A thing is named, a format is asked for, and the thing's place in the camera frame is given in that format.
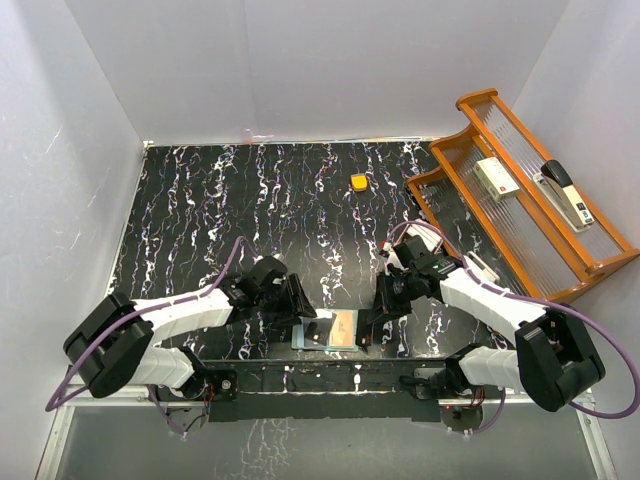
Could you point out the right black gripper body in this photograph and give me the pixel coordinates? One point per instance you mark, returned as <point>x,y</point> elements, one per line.
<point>396,292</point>

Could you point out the gold credit card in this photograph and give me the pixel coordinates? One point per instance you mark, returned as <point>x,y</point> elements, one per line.
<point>342,333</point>

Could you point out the wooden tiered shelf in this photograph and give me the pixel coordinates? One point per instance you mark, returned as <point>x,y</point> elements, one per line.
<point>540,252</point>

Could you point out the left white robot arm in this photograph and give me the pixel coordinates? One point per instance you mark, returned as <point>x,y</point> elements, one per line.
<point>121,341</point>

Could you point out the white staple box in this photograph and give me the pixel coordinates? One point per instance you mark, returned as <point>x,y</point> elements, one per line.
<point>495,178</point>

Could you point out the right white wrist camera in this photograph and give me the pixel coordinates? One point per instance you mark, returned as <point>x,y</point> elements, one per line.
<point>391,258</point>

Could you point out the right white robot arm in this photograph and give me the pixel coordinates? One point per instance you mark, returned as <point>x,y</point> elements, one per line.
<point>552,358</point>

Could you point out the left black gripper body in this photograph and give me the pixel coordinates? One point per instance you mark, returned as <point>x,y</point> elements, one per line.
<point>278,304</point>

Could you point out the green card holder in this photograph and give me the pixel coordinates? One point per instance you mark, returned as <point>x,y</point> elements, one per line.
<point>298,343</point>

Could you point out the black beige stapler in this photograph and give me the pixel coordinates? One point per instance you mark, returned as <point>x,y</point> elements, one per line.
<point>557,186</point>

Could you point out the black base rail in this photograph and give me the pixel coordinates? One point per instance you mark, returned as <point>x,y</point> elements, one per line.
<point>234,390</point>

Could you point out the yellow small block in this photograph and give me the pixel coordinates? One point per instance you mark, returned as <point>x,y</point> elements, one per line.
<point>359,182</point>

